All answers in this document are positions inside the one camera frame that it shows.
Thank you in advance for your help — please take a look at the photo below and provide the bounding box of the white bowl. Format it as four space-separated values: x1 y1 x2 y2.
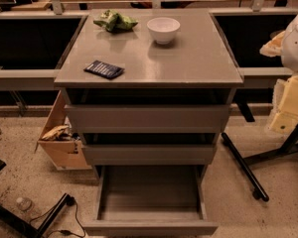
147 17 180 45

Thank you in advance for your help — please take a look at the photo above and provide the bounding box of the clear plastic bottle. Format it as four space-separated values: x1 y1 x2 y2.
16 197 33 212

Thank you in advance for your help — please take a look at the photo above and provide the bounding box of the grey middle drawer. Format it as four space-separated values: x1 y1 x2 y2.
82 133 217 166

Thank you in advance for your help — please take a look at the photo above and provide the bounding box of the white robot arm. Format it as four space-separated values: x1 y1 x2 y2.
281 14 298 72

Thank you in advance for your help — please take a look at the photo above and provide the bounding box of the black stand leg left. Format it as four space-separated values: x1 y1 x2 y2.
0 192 76 238

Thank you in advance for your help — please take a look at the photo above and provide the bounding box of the crumpled yellow bag in box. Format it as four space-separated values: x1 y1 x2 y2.
42 125 69 141

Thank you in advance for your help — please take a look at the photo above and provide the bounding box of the black stand base right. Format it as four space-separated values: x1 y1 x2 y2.
221 124 298 202

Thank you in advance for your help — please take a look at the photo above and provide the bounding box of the wooden box on floor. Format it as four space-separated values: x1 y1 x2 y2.
38 92 90 170

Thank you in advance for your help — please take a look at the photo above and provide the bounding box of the black cable on floor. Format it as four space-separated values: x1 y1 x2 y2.
29 198 87 238

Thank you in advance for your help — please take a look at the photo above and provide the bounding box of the grey drawer cabinet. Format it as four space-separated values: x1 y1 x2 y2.
54 7 244 180

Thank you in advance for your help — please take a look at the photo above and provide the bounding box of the grey top drawer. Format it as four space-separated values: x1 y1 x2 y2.
65 105 229 133

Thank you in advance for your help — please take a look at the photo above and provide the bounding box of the grey metal rail frame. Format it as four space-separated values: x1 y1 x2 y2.
0 7 298 91

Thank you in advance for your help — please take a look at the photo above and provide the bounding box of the dark blue snack packet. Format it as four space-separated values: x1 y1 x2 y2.
83 60 124 79

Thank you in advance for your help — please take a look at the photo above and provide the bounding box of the grey drawer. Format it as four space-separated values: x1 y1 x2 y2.
83 166 218 237
82 133 217 166
65 105 229 133

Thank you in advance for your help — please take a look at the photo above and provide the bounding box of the grey bottom drawer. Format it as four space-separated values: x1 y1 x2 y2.
83 166 218 237

